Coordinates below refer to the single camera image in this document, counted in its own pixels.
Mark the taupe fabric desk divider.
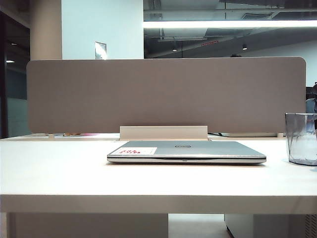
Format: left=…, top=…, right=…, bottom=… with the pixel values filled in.
left=26, top=57, right=307, bottom=134

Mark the beige desk back panel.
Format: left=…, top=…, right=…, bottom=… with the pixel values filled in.
left=14, top=213, right=169, bottom=238

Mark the white red-lettered sticker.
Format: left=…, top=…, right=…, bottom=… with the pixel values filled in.
left=116, top=147, right=158, bottom=155

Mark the small wall poster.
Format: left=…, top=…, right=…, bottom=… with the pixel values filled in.
left=94, top=41, right=107, bottom=60

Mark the silver closed laptop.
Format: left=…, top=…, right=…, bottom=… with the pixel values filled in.
left=106, top=140, right=267, bottom=164

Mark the long white ceiling light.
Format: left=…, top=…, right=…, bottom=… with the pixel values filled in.
left=143, top=20, right=317, bottom=29

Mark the dark glass door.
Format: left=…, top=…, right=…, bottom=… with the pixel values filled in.
left=0, top=11, right=31, bottom=139

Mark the clear faceted handled cup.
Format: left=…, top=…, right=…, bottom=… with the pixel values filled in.
left=284, top=113, right=317, bottom=166

